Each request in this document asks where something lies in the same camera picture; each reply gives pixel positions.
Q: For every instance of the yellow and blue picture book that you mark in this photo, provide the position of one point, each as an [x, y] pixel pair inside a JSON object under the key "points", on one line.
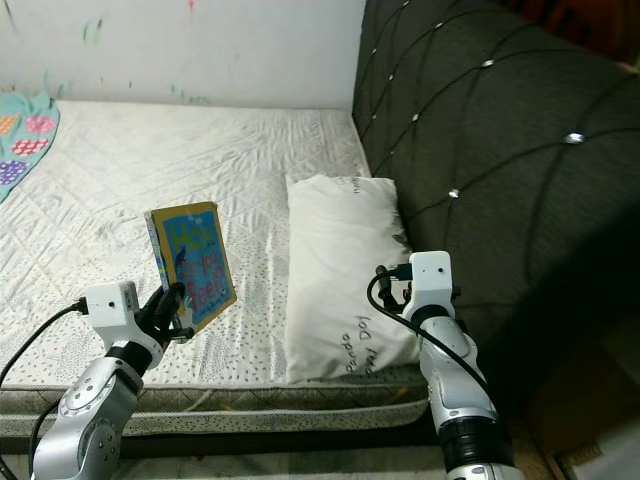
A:
{"points": [[198, 260]]}

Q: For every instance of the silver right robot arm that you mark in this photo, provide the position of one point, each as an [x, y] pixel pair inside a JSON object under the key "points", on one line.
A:
{"points": [[465, 400]]}

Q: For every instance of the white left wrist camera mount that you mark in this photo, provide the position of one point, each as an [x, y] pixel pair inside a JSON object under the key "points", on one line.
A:
{"points": [[110, 308]]}

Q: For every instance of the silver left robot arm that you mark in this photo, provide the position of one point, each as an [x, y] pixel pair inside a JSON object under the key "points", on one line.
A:
{"points": [[85, 420]]}

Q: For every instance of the white pillow with black lettering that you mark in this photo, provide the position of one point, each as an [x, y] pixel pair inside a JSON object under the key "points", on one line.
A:
{"points": [[345, 280]]}

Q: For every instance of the brown cardboard box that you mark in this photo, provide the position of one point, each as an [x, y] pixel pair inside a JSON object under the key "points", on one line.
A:
{"points": [[580, 410]]}

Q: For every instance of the grey quilted mattress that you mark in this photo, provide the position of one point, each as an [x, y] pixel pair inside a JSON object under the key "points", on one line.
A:
{"points": [[140, 180]]}

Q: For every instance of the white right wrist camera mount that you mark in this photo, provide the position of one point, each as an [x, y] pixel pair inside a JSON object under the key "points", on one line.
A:
{"points": [[430, 278]]}

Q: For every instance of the dark tufted headboard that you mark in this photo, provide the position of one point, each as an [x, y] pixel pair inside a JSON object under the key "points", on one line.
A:
{"points": [[490, 150]]}

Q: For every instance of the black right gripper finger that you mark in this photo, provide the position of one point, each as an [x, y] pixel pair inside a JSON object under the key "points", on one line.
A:
{"points": [[382, 278]]}

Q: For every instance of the teal blanket with colourful hearts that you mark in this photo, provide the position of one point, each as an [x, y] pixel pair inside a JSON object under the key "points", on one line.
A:
{"points": [[25, 140]]}

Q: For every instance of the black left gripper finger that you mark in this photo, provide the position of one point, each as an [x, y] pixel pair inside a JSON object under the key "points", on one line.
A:
{"points": [[176, 303], [155, 310]]}

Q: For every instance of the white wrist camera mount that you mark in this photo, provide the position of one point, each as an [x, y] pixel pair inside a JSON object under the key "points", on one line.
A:
{"points": [[430, 278], [110, 308]]}

